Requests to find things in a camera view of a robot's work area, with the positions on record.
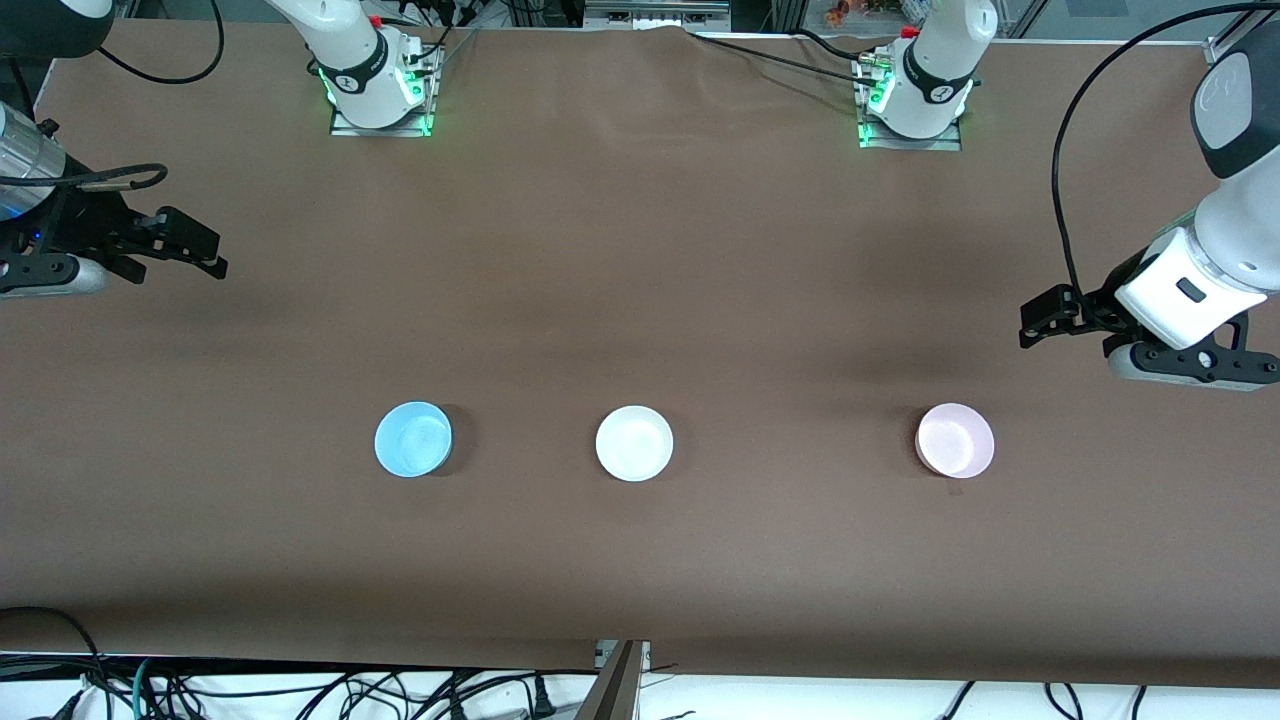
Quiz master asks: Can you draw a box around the pink bowl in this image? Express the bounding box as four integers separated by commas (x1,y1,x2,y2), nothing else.
914,402,997,480

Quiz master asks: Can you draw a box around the blue bowl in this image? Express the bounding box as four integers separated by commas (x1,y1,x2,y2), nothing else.
374,401,454,479

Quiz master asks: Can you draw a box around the brown table cover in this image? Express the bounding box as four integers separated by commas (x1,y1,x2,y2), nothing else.
0,18,1280,689

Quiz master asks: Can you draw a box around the grey equipment box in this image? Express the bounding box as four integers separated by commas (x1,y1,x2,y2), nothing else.
584,0,733,32

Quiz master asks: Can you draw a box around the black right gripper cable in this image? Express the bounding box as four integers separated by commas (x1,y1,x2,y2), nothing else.
0,163,170,193

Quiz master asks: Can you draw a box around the long black left arm cable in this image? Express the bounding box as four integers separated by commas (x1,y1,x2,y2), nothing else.
1050,0,1280,293

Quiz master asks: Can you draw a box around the black right arm cable loop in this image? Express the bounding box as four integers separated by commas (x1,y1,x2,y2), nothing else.
98,0,224,85

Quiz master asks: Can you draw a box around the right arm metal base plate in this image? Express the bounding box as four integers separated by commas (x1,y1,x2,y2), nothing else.
329,45,443,139

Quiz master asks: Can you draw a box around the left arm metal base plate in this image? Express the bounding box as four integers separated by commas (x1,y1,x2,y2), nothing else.
856,55,964,152

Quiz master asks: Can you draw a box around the black cable to left base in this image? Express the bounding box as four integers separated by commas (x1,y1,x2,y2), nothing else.
688,30,873,83

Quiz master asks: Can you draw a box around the thick black arched cable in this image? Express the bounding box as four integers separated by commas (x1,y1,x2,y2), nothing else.
0,605,109,720

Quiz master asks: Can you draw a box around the grey metal frame beam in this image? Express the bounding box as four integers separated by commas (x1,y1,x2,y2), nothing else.
574,640,653,720

